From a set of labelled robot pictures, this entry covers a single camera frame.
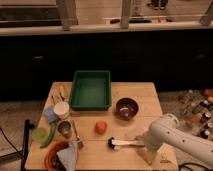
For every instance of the black metal stand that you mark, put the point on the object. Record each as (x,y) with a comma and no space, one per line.
(28,126)

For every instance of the green chili pepper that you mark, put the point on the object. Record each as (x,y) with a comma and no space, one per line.
(50,137)

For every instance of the blue sponge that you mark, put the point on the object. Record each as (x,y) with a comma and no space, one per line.
(50,115)

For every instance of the purple bowl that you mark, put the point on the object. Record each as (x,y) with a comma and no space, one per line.
(126,108)

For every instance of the orange bowl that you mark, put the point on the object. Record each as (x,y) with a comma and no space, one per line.
(51,161)

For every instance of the red tomato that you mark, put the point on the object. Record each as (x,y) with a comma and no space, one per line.
(100,127)

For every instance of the small metal cup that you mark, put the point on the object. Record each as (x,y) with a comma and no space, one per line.
(64,128)

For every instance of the light green round lid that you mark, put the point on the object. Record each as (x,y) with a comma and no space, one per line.
(39,135)

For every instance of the spice bottle rack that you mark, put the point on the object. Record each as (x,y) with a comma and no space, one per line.
(196,115)

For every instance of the white round container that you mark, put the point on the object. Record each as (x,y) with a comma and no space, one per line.
(61,109)

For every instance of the green plastic tray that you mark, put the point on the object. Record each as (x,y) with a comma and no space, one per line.
(91,91)

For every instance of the yellow banana peel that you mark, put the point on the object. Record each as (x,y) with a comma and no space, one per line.
(59,94)

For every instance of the small wooden brush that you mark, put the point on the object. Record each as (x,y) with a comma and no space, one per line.
(78,139)

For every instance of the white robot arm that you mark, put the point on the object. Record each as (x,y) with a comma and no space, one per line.
(165,130)

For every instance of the grey cloth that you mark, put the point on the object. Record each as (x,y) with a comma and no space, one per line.
(68,156)

